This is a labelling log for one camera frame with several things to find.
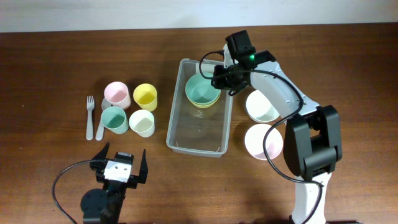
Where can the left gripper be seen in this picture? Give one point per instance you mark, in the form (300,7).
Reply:
(97,163)

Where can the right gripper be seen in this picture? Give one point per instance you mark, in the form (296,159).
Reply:
(219,81)

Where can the green plastic bowl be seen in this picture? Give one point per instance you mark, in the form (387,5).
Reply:
(200,91)

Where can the cream plastic bowl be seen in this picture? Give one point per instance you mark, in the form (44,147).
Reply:
(260,109)

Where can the yellow plastic bowl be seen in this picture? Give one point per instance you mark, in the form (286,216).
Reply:
(203,105)

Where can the pink plastic bowl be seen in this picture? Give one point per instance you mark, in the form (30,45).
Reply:
(253,142)

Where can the pink plastic cup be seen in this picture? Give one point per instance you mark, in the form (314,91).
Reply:
(117,93)

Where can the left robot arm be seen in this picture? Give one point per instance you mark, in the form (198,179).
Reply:
(104,205)

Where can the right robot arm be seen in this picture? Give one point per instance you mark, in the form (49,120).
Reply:
(312,145)

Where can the clear plastic storage container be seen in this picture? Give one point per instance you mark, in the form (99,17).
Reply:
(196,131)

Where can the grey plastic spoon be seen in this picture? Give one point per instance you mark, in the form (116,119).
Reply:
(100,131)

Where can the green plastic cup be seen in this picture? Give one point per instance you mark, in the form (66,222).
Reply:
(114,119)

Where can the cream plastic cup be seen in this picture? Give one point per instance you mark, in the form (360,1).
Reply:
(142,122)

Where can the grey plastic fork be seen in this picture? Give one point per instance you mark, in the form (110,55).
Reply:
(90,105)

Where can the yellow plastic cup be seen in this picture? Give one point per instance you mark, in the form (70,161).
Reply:
(145,95)

